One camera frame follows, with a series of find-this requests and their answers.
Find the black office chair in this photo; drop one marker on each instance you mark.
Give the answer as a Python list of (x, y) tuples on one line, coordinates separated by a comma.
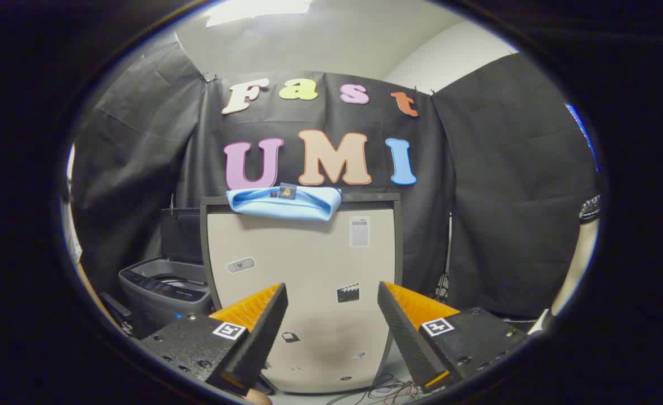
[(118, 312)]

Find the ceiling light panel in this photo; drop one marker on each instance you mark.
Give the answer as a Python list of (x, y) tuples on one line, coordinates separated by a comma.
[(258, 10)]

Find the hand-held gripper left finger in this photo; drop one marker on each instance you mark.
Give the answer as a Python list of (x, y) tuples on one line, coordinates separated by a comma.
[(264, 332)]

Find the person's bare knee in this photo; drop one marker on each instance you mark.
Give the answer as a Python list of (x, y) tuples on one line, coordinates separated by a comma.
[(258, 398)]

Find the light blue garment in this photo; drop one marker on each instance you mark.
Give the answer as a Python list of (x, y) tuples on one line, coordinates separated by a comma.
[(275, 207)]

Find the dark washing machine lid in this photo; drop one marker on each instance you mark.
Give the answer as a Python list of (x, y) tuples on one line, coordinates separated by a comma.
[(180, 236)]

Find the grey washing machine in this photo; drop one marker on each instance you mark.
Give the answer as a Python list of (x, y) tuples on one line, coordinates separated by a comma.
[(157, 306)]

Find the black backdrop cloth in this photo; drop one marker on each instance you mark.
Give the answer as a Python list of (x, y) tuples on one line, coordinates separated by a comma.
[(494, 197)]

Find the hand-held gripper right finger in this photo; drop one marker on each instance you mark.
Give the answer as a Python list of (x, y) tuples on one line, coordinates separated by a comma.
[(404, 332)]

